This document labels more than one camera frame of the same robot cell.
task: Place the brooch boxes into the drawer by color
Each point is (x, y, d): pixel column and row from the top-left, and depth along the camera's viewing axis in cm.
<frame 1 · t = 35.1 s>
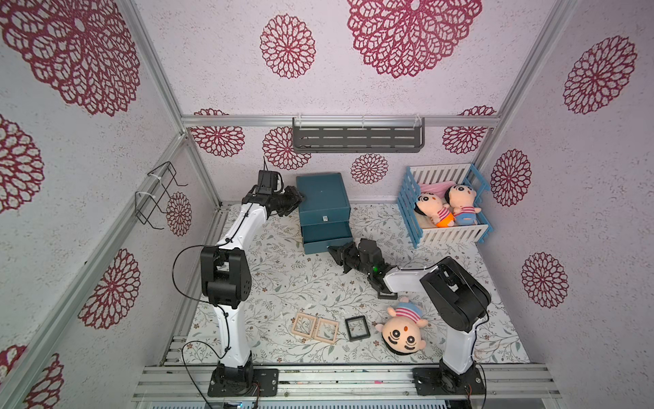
left hand: (304, 199, 94), fingers open
right hand: (330, 246, 92), fingers closed
teal drawer cabinet: (324, 212, 94), point 19 cm above the table
small black brooch box near: (357, 328, 86), on the table
wooden brooch box left: (304, 325, 87), on the table
wooden brooch box right: (326, 331, 85), on the table
plush doll striped hat: (401, 331, 76), point 10 cm above the table
blue white toy crib: (418, 227, 105), point 7 cm above the table
plush doll orange pants: (430, 205, 105), point 13 cm above the table
plush doll blue pants: (461, 198, 103), point 16 cm above the table
pink crib blanket: (440, 187, 114), point 11 cm above the table

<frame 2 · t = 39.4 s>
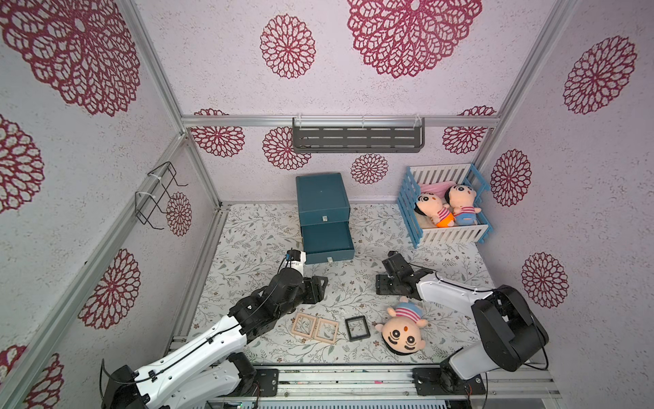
left hand: (320, 282, 75), fingers open
right hand: (390, 286, 93), fingers open
the named things where they were.

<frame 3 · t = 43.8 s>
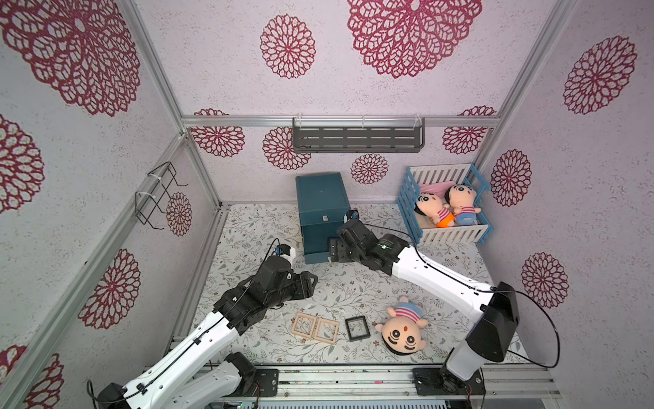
left hand: (309, 281, 74), fingers open
right hand: (349, 247, 81), fingers open
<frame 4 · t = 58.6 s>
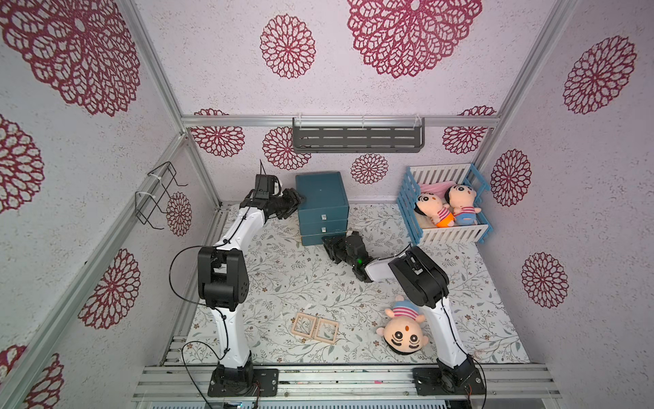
left hand: (303, 201, 94), fingers open
right hand: (326, 237, 102), fingers open
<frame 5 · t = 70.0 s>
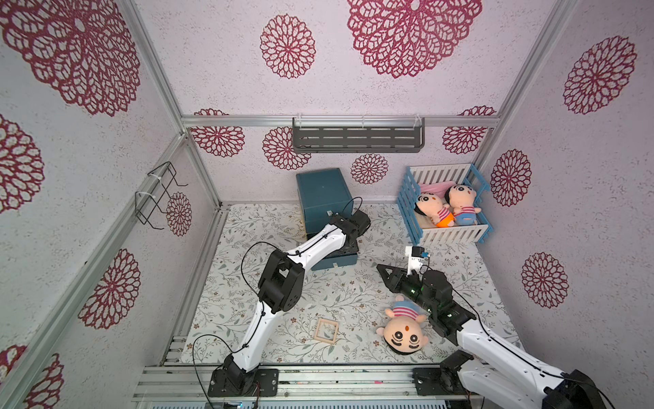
left hand: (341, 248, 96), fingers open
right hand: (381, 268, 80), fingers open
